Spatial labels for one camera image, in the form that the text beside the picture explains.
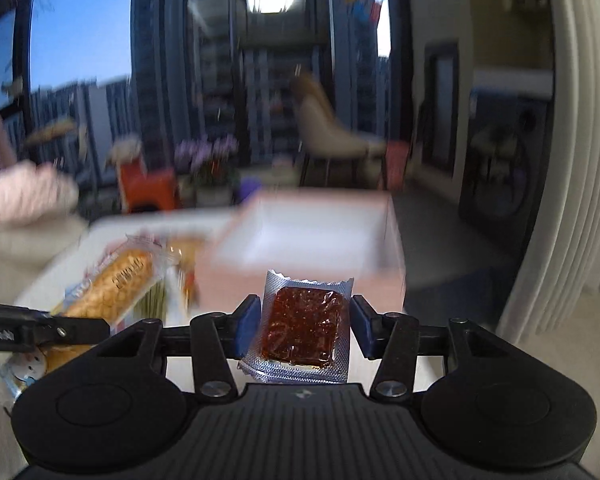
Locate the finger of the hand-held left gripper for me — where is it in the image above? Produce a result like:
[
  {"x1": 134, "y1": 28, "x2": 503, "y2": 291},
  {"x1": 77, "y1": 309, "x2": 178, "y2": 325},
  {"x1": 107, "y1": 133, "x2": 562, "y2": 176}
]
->
[{"x1": 0, "y1": 301, "x2": 112, "y2": 356}]

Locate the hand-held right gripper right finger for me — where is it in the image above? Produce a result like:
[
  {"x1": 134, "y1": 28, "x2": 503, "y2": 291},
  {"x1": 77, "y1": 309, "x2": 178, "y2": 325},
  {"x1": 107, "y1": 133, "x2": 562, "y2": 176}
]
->
[{"x1": 350, "y1": 294, "x2": 511, "y2": 403}]

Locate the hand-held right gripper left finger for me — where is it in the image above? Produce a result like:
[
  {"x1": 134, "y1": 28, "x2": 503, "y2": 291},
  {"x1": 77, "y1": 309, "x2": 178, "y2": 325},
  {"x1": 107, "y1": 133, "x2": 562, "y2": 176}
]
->
[{"x1": 96, "y1": 294, "x2": 262, "y2": 403}]

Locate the yellow cracker packet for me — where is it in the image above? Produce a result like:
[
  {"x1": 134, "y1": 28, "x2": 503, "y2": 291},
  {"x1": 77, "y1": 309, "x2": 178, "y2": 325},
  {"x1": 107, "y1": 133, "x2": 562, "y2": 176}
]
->
[{"x1": 0, "y1": 235, "x2": 168, "y2": 406}]

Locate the pink cardboard box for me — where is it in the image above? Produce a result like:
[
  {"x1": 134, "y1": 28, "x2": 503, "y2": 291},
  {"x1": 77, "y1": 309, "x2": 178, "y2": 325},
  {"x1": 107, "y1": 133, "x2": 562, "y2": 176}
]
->
[{"x1": 195, "y1": 187, "x2": 406, "y2": 311}]

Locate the white lace tablecloth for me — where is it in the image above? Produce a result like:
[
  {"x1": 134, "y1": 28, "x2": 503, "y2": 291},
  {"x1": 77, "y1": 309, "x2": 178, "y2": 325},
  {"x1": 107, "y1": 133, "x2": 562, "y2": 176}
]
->
[{"x1": 0, "y1": 207, "x2": 451, "y2": 461}]

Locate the blue packet green sticks print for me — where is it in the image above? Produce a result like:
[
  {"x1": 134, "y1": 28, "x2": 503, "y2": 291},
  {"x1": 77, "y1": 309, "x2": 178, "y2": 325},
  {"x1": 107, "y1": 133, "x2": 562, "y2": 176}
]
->
[{"x1": 122, "y1": 280, "x2": 173, "y2": 332}]

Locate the orange snack packet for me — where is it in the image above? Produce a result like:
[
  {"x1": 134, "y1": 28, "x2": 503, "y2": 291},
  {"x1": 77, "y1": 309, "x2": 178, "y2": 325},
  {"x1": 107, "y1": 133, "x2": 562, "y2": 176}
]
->
[{"x1": 166, "y1": 236, "x2": 207, "y2": 311}]

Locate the beige cushion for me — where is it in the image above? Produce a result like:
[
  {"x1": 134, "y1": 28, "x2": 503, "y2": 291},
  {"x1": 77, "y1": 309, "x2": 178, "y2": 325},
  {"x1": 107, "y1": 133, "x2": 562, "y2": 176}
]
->
[{"x1": 0, "y1": 217, "x2": 92, "y2": 311}]

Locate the pink fluffy cloth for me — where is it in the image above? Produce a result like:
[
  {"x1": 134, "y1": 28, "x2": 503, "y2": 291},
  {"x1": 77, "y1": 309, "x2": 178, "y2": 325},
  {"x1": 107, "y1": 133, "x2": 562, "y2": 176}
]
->
[{"x1": 0, "y1": 160, "x2": 81, "y2": 226}]

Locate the orange stool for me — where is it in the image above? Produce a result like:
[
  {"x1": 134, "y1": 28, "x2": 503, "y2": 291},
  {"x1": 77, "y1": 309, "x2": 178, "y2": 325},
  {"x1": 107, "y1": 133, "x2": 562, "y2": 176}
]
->
[{"x1": 117, "y1": 157, "x2": 178, "y2": 213}]

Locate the red container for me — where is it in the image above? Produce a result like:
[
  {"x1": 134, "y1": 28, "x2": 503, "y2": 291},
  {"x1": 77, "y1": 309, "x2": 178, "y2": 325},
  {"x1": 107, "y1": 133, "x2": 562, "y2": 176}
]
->
[{"x1": 385, "y1": 140, "x2": 411, "y2": 191}]

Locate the purple flower plant white pot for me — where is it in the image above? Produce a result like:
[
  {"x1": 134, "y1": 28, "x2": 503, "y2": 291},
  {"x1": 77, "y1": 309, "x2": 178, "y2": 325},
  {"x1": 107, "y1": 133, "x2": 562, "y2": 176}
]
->
[{"x1": 174, "y1": 135, "x2": 241, "y2": 207}]

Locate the beige chair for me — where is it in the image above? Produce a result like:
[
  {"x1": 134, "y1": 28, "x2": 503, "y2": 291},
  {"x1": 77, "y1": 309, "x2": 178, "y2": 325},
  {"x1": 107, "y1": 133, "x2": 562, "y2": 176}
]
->
[{"x1": 289, "y1": 72, "x2": 388, "y2": 187}]

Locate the washing machine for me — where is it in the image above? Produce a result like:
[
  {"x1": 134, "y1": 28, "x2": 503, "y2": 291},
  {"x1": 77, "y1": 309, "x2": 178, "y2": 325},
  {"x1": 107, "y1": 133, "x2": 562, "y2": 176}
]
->
[{"x1": 457, "y1": 87, "x2": 551, "y2": 235}]

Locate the white ribbed column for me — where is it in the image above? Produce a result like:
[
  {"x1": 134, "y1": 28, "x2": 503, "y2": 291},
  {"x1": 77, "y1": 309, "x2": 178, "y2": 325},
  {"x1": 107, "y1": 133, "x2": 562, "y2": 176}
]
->
[{"x1": 495, "y1": 0, "x2": 600, "y2": 351}]

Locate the black picture frame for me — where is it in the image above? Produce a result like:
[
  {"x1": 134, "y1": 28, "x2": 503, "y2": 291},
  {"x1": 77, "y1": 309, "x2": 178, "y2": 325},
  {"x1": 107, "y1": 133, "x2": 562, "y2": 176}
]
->
[{"x1": 422, "y1": 42, "x2": 461, "y2": 178}]

